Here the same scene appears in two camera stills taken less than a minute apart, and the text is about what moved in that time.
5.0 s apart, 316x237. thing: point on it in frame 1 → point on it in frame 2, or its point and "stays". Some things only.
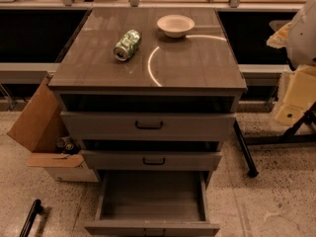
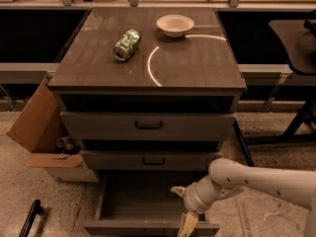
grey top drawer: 148,125 stays
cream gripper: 303,39 → 192,198
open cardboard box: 39,127 stays
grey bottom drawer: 152,203 stays
